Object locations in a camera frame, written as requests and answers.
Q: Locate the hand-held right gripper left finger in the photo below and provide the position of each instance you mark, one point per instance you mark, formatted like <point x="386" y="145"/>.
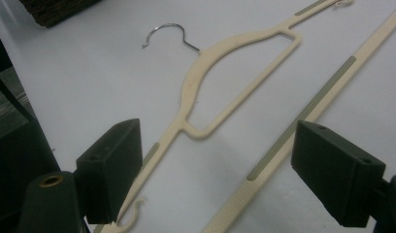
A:
<point x="108" y="171"/>

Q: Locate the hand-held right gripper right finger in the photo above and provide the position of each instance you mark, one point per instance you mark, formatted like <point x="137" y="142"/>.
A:
<point x="338" y="171"/>

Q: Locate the beige plastic clothes hanger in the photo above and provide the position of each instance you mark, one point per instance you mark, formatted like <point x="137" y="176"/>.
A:
<point x="241" y="197"/>
<point x="192" y="81"/>

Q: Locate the brown wicker basket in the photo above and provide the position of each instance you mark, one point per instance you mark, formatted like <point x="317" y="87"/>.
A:
<point x="57" y="11"/>

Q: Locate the black metal frame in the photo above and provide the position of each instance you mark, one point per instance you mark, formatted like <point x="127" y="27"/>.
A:
<point x="18" y="161"/>

